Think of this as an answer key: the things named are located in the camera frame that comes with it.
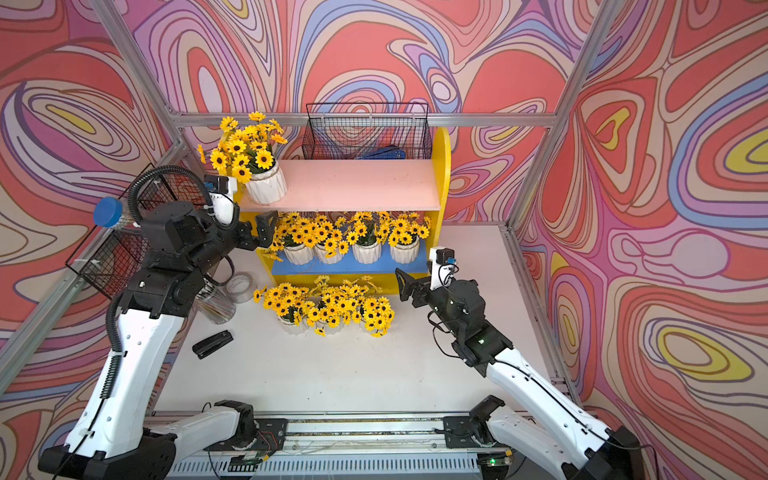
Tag sunflower pot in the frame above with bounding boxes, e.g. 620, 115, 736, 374
257, 212, 316, 266
197, 111, 288, 205
310, 215, 350, 265
352, 281, 395, 337
387, 212, 432, 264
346, 211, 389, 265
252, 283, 314, 335
304, 275, 363, 337

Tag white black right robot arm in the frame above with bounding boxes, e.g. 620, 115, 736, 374
395, 269, 645, 479

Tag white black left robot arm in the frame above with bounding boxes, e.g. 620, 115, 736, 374
38, 165, 277, 479

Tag white tape roll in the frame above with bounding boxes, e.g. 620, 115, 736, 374
224, 273, 256, 304

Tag clear cup of pencils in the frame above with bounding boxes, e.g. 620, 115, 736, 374
195, 282, 236, 325

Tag yellow pink blue wooden shelf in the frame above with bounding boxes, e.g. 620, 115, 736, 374
230, 127, 451, 295

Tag black stapler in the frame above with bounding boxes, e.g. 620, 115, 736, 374
192, 330, 233, 360

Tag clear tube with blue cap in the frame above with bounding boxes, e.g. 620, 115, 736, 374
93, 197, 140, 232

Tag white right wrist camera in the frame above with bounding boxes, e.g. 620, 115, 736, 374
428, 246, 458, 290

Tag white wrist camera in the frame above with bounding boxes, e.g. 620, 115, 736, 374
428, 246, 458, 290
203, 175, 237, 226

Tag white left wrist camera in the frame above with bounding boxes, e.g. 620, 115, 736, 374
203, 175, 237, 226

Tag black wire basket back wall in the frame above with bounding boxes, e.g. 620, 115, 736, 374
302, 100, 432, 160

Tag metal base rail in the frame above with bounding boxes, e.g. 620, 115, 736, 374
137, 410, 619, 480

